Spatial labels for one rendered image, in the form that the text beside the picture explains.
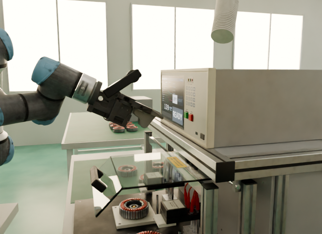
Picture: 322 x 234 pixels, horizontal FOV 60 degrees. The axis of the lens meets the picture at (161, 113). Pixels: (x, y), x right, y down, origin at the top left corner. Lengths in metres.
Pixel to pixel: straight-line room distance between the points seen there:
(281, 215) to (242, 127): 0.23
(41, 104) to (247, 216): 0.58
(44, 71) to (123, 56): 4.81
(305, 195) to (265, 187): 0.11
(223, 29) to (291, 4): 5.31
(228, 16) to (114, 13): 3.73
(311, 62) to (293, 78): 6.72
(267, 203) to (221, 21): 1.53
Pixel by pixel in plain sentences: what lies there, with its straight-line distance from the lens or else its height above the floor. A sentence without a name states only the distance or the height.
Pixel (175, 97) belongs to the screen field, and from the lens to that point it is 0.94.
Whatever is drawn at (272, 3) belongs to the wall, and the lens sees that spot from 6.98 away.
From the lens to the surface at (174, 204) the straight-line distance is 0.87.
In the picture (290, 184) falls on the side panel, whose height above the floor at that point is 1.04.
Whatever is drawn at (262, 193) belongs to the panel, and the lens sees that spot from 0.76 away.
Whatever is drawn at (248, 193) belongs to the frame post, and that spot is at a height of 1.03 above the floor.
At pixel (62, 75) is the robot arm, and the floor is 1.30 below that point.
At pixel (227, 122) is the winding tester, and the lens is 0.74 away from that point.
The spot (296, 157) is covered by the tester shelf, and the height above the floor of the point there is 1.11.
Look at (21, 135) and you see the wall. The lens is 5.68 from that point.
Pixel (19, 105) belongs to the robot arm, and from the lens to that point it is 0.77.
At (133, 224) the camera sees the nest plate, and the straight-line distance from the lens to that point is 1.06.
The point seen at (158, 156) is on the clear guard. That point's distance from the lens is 0.83.
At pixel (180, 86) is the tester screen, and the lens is 0.89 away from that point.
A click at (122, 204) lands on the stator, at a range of 1.11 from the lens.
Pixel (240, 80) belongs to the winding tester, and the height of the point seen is 1.29.
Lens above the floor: 1.31
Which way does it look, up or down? 8 degrees down
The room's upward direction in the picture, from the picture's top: straight up
